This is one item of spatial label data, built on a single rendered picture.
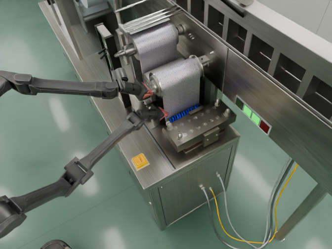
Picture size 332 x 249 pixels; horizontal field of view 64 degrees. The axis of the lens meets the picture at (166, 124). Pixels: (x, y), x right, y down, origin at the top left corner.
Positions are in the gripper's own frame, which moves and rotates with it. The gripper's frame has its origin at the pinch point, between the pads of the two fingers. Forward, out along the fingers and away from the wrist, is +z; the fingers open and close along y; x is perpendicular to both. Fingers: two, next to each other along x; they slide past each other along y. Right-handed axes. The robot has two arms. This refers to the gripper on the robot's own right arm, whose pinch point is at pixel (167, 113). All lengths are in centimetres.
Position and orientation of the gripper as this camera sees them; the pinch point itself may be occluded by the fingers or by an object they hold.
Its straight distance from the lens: 151.2
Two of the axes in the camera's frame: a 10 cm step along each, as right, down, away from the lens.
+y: 5.0, 6.6, -5.7
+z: 7.8, -0.6, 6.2
